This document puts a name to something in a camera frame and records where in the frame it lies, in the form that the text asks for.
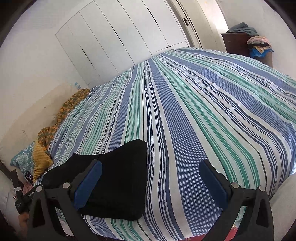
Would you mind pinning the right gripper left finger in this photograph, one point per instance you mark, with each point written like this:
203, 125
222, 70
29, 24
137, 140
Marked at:
44, 223

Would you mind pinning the teal cloth on cabinet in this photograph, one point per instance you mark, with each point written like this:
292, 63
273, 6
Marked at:
243, 28

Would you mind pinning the teal floral pillow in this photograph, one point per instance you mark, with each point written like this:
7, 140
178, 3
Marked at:
24, 160

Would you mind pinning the dark wooden cabinet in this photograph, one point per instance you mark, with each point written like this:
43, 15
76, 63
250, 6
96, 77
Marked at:
236, 43

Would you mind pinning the person's left hand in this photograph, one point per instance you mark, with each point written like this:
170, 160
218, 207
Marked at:
23, 222

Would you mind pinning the striped blue green bedsheet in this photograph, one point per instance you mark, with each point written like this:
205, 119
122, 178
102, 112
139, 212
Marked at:
188, 105

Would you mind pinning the mustard yellow textured pillow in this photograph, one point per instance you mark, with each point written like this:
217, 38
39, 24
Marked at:
42, 160

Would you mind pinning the black pants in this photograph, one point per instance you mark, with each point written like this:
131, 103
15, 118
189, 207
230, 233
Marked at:
117, 192

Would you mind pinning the orange green floral blanket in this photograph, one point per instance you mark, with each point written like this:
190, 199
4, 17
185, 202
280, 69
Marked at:
46, 134

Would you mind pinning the white door with handle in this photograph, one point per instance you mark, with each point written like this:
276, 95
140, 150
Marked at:
194, 23

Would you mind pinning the white wardrobe doors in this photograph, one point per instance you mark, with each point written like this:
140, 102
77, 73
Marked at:
105, 38

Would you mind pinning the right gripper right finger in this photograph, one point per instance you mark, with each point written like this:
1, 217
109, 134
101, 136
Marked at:
257, 221

